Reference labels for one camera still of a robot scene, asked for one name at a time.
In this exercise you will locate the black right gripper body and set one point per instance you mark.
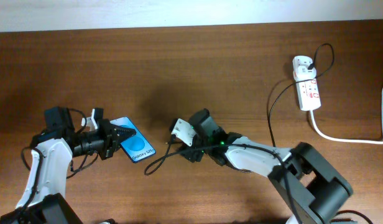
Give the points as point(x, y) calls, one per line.
point(197, 142)

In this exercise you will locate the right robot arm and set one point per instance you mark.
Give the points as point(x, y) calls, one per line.
point(310, 186)

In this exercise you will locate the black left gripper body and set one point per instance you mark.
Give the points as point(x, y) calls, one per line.
point(101, 140)

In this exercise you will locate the white power strip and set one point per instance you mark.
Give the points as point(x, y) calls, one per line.
point(307, 90)

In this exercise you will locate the blue smartphone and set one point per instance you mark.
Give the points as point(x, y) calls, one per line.
point(137, 147)

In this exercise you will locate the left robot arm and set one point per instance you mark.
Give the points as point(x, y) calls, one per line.
point(53, 150)

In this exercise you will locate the white usb charger adapter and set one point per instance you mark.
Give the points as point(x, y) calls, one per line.
point(302, 73)

